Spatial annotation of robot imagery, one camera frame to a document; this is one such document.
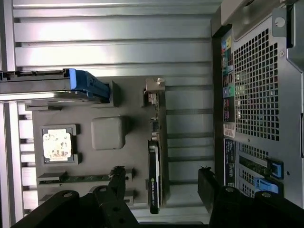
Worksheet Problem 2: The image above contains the green RAM stick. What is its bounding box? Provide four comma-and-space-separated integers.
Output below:
39, 174, 130, 185

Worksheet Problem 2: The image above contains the blue expansion slot latch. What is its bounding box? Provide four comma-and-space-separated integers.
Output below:
254, 178, 280, 194
268, 161, 285, 179

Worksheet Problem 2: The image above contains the grey plastic parts rack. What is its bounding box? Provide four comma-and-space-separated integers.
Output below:
23, 80, 171, 209

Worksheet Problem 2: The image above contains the silver CPU chip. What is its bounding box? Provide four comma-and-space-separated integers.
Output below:
43, 129, 72, 159

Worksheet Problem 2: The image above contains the black open PC case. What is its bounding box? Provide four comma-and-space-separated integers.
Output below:
210, 0, 304, 209

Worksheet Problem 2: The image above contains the hard disk with blue caddy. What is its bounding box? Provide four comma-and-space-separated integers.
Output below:
0, 68, 112, 105

